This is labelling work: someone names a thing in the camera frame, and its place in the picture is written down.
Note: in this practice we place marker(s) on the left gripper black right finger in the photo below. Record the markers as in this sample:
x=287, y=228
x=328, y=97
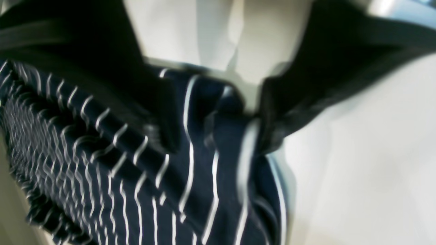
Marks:
x=346, y=47

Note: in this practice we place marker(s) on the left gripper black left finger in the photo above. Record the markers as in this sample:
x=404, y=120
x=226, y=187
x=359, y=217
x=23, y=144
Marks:
x=92, y=44

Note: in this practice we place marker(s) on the navy white striped T-shirt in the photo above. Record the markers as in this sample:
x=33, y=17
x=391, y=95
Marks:
x=91, y=179

